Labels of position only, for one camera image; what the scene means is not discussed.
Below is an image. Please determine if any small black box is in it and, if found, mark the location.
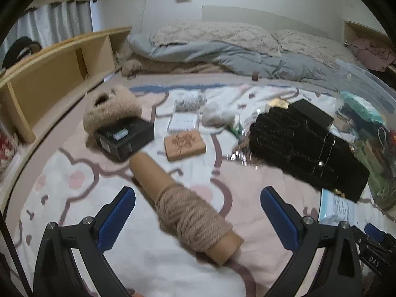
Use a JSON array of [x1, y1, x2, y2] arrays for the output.
[[288, 99, 335, 130]]

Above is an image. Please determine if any grey duvet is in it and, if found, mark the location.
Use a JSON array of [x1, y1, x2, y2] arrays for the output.
[[127, 32, 353, 90]]

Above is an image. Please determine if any beige quilted pillow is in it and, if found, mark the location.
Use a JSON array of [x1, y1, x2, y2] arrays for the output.
[[272, 29, 366, 69], [150, 20, 282, 58]]

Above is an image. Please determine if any pink clothes pile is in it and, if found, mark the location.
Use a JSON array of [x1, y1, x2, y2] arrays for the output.
[[348, 37, 396, 70]]

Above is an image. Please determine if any large black box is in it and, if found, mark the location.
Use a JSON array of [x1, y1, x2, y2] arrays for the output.
[[94, 118, 155, 162]]

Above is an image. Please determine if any beige plush item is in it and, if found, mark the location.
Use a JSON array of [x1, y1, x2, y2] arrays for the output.
[[83, 85, 143, 138]]

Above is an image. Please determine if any beige bed sheet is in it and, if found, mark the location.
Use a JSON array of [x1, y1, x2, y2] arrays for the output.
[[0, 68, 341, 254]]

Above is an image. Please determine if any small pale yellow box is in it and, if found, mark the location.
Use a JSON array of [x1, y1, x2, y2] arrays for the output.
[[269, 97, 290, 109]]

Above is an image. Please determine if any carved wooden block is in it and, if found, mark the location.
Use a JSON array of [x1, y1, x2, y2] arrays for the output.
[[163, 129, 207, 162]]

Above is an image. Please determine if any printed pink white blanket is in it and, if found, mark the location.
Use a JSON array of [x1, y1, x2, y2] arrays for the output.
[[6, 82, 396, 297]]

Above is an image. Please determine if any green clip with white cord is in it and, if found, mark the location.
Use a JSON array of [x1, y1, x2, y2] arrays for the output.
[[227, 114, 246, 140]]

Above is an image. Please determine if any brown fuzzy blanket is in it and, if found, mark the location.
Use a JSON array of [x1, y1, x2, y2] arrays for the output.
[[121, 57, 257, 79]]

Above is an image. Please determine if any white clear packet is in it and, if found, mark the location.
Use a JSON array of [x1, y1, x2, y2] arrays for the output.
[[167, 111, 200, 132]]

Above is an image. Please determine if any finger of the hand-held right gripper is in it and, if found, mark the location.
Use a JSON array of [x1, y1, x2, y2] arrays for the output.
[[353, 223, 396, 285]]

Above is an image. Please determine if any silver white string ball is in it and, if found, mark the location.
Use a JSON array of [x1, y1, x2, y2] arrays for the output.
[[174, 92, 207, 112]]

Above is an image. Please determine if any framed flower picture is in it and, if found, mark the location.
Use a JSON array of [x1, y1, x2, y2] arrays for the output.
[[0, 128, 19, 174]]

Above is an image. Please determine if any clear plastic wrapper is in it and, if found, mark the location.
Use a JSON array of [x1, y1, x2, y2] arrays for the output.
[[227, 142, 259, 169]]

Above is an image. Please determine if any white headboard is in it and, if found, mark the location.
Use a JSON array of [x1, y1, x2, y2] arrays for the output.
[[202, 5, 330, 38]]

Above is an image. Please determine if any green paper bag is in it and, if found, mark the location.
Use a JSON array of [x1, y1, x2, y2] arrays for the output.
[[354, 139, 390, 201]]

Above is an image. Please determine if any black knit glove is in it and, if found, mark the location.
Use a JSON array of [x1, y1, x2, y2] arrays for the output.
[[249, 107, 338, 189]]

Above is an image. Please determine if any blue and white packet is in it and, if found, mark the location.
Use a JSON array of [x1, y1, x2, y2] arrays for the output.
[[319, 189, 358, 227]]

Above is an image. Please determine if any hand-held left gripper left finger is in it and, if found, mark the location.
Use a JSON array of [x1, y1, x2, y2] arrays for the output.
[[33, 186, 137, 297]]

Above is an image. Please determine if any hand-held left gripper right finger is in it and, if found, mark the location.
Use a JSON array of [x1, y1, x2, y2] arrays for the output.
[[260, 186, 362, 297]]

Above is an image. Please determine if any wooden closet shelf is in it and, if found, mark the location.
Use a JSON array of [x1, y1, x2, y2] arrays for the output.
[[343, 20, 396, 72]]

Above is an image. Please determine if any black flat pouch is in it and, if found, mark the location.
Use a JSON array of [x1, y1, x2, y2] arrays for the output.
[[316, 131, 371, 204]]

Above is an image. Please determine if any twine spool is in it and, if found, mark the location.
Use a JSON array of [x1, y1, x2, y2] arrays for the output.
[[128, 152, 244, 267]]

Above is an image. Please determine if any grey white curtain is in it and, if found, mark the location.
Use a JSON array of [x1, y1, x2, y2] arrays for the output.
[[12, 0, 93, 53]]

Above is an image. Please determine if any wooden bedside shelf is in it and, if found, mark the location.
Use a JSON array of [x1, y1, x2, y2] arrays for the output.
[[0, 26, 132, 211]]

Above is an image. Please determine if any clear plastic storage bin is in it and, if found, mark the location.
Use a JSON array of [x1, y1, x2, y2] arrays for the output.
[[336, 59, 396, 211]]

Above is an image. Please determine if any white cotton wad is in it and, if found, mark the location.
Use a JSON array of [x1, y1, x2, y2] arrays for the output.
[[201, 102, 237, 127]]

